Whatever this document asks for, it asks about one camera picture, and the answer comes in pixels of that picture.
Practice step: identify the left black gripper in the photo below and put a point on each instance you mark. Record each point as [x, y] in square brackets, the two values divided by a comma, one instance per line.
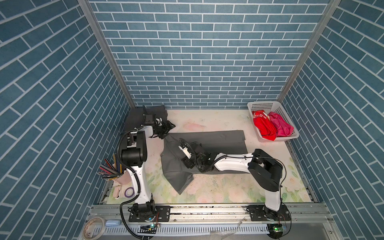
[164, 128]

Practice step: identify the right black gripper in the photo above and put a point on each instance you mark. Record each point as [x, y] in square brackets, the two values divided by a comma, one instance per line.
[187, 162]

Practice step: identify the white plastic laundry basket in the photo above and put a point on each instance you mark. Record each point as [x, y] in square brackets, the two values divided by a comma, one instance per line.
[276, 107]

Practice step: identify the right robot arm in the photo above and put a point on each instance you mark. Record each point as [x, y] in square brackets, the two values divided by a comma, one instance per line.
[267, 171]

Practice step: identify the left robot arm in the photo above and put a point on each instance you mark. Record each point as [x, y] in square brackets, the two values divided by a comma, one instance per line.
[132, 153]

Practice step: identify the folded dark grey t shirt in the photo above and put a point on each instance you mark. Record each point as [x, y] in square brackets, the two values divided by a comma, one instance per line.
[137, 119]

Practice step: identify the cup of coloured pencils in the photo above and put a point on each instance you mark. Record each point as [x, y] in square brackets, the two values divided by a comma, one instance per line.
[113, 171]

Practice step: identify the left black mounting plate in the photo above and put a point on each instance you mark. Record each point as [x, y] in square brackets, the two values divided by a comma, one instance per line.
[161, 213]

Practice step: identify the black mounting plate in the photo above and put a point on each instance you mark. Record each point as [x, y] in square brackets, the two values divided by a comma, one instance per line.
[262, 213]
[161, 213]

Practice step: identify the purple tape roll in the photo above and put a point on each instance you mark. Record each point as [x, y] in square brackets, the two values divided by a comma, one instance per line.
[129, 193]

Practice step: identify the red printed t shirt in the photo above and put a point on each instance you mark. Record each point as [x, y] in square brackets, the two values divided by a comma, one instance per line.
[266, 128]

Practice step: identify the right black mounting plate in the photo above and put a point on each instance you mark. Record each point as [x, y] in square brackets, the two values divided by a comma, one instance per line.
[262, 213]

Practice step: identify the pink t shirt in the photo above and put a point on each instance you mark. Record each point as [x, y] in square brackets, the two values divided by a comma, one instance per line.
[283, 129]

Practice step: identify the left green circuit board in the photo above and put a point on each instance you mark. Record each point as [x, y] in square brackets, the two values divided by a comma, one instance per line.
[148, 229]

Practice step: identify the green circuit board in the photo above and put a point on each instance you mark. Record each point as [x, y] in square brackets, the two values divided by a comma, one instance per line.
[148, 229]
[275, 231]

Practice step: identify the white ventilation grille strip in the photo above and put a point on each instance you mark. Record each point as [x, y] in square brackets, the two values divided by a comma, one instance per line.
[192, 230]

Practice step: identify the right green circuit board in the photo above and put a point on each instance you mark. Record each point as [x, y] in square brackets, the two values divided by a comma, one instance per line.
[275, 231]

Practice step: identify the roll of clear tape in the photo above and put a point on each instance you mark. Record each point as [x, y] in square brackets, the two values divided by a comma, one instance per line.
[94, 229]

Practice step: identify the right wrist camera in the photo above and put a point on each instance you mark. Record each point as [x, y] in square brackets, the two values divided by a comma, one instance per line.
[185, 150]

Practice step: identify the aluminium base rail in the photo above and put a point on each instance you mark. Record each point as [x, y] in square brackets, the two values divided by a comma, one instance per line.
[231, 213]

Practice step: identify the left corner aluminium post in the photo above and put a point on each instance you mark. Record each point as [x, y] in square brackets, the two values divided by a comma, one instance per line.
[92, 20]

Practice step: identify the corner aluminium post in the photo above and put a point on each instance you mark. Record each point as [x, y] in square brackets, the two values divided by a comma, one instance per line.
[316, 34]
[92, 20]

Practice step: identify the right corner aluminium post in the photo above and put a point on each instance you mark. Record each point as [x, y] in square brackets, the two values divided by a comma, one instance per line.
[316, 34]

